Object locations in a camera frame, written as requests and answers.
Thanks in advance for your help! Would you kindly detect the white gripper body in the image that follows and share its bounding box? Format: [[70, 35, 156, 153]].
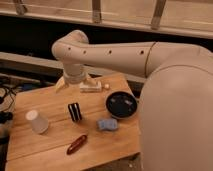
[[63, 63, 86, 84]]

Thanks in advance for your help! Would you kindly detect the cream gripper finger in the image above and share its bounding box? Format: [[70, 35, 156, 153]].
[[85, 74, 96, 86], [55, 77, 68, 92]]

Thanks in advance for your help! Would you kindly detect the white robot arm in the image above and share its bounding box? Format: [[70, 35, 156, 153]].
[[52, 30, 213, 171]]

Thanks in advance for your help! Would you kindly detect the black and white eraser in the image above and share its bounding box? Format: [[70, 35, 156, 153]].
[[68, 103, 82, 122]]

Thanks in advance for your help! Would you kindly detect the white rectangular box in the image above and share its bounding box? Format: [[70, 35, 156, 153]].
[[79, 81, 102, 93]]

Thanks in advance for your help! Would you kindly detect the dark blue bowl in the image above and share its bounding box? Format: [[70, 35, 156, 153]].
[[105, 91, 137, 119]]

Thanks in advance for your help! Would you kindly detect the blue sponge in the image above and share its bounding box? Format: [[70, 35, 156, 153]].
[[97, 118, 118, 131]]

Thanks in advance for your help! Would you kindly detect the wooden table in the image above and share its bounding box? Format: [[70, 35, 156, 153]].
[[5, 73, 139, 171]]

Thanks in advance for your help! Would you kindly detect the brown sausage-shaped object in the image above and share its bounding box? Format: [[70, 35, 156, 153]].
[[66, 135, 87, 155]]

